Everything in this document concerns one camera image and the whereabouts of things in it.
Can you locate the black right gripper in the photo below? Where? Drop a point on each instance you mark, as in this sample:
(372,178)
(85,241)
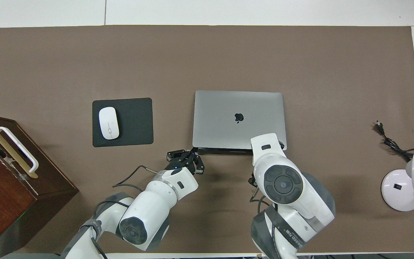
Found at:
(253,180)

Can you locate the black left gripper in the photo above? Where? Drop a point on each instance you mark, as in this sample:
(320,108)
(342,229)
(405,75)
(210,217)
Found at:
(182,164)

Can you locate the silver laptop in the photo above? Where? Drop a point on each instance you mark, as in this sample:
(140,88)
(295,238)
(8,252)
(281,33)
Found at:
(228,104)

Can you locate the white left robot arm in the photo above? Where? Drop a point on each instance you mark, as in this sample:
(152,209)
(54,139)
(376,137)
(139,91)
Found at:
(149,205)

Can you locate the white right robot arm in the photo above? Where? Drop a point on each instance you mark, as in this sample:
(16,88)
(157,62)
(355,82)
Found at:
(293,212)

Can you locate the black mouse pad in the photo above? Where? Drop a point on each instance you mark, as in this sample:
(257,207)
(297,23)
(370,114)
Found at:
(137,122)

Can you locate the white computer mouse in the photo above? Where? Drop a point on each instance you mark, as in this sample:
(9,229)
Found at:
(109,123)

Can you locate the brown table mat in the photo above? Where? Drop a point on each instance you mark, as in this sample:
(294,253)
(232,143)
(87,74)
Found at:
(207,57)

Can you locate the white desk lamp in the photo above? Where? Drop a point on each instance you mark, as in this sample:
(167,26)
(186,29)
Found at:
(399,190)

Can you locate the dark wooden box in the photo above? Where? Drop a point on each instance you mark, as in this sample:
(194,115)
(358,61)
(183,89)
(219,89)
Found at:
(9,201)

